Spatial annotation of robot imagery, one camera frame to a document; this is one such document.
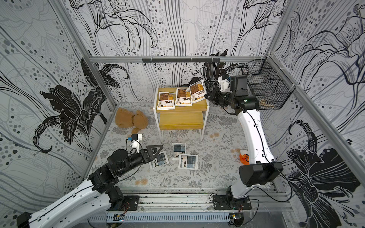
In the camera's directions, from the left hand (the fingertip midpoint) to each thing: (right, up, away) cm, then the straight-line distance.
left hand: (162, 153), depth 68 cm
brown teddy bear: (-32, +16, +31) cm, 47 cm away
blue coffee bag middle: (+13, -10, +19) cm, 25 cm away
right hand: (+22, +29, +3) cm, 37 cm away
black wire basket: (+65, +39, +21) cm, 78 cm away
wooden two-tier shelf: (+6, +21, +4) cm, 22 cm away
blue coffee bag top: (+6, -4, +25) cm, 26 cm away
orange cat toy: (+47, -8, +16) cm, 50 cm away
